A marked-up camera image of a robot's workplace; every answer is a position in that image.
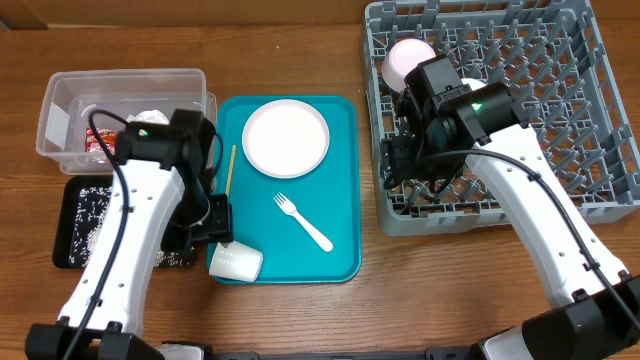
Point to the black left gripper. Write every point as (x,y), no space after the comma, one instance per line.
(221,230)

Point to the white bowl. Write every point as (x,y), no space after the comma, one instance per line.
(472,84)

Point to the frosted white cup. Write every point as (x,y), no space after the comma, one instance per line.
(236,261)

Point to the black tray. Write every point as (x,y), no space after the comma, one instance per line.
(64,228)

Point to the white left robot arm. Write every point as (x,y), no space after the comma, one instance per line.
(160,200)

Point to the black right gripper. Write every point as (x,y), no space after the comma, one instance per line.
(417,172)

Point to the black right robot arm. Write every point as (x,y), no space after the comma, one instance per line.
(593,299)

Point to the teal plastic tray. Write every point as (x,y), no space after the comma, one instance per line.
(328,197)

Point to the spilled rice and nuts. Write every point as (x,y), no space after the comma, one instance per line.
(90,212)

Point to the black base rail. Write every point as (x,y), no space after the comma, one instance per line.
(350,356)

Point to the large white plate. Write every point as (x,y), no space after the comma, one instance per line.
(285,139)

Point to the clear plastic bin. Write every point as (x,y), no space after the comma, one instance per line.
(71,96)

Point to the bowl with rice and nuts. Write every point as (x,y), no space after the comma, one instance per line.
(403,57)

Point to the white plastic fork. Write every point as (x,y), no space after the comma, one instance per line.
(289,208)

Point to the wooden chopstick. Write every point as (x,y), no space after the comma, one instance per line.
(230,170)

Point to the grey dishwasher rack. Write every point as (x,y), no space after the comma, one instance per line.
(551,55)

